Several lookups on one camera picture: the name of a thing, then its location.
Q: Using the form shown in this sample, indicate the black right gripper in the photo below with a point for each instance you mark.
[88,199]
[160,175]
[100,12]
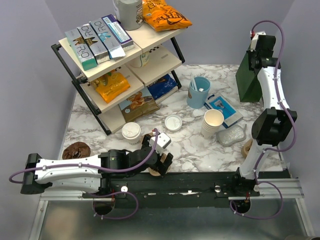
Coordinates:
[250,54]

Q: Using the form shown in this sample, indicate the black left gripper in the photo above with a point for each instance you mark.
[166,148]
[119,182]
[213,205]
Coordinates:
[162,167]

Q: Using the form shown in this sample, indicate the single brown cup carrier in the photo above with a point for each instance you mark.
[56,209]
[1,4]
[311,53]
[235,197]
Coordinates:
[155,159]

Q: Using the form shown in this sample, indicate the white plastic lid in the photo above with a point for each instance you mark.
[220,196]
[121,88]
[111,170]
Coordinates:
[131,130]

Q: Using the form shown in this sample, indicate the green paper bag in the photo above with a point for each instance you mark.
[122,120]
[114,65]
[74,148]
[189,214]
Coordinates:
[249,89]

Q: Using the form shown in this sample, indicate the brown cardboard cup carrier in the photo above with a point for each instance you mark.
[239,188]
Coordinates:
[246,148]

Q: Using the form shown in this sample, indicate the white paper cup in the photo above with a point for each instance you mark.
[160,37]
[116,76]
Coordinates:
[135,141]

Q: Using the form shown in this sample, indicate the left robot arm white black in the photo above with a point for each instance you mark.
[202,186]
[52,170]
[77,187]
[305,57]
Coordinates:
[93,174]

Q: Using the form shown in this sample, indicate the brown snack bag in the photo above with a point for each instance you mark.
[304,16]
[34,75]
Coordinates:
[137,105]

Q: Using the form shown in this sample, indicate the stack of white paper cups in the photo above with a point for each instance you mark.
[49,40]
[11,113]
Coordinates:
[212,120]

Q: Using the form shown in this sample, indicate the blue razor box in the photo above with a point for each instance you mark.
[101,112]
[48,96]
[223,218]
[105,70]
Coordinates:
[220,103]

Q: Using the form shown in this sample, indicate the light blue cup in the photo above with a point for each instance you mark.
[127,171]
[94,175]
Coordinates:
[196,99]

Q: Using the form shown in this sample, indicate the blue snack bag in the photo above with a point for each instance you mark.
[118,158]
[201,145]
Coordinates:
[162,86]

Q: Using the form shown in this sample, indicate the white stirrers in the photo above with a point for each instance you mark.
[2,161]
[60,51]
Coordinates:
[194,85]

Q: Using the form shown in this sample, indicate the silver glitter pouch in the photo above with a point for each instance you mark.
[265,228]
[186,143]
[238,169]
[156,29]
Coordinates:
[231,135]

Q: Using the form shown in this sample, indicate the yellow snack bag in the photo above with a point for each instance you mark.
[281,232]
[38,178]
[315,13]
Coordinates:
[110,85]

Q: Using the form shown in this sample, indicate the blue RO box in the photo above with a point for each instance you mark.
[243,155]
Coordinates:
[106,36]

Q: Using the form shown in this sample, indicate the brown RO box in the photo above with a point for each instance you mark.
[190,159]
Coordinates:
[94,43]

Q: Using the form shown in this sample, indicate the purple white box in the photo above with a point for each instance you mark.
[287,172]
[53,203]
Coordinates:
[120,34]

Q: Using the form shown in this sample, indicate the orange chips bag top shelf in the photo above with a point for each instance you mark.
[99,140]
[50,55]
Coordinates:
[163,17]

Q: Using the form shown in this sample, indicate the teal RO box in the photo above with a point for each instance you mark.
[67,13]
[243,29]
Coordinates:
[81,49]

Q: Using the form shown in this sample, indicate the grey canister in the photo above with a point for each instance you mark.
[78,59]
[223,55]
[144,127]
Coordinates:
[129,13]

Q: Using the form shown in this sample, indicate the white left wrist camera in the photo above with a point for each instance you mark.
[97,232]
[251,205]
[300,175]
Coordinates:
[163,141]

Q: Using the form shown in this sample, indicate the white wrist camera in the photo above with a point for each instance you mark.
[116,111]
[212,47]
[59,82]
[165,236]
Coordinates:
[254,37]
[163,141]

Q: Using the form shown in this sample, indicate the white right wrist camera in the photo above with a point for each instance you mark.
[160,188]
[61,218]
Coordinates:
[254,37]

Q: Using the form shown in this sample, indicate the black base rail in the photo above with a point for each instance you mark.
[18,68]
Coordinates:
[186,189]

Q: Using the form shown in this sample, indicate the black frame beige shelf rack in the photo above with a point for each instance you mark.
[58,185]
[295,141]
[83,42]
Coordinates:
[165,56]

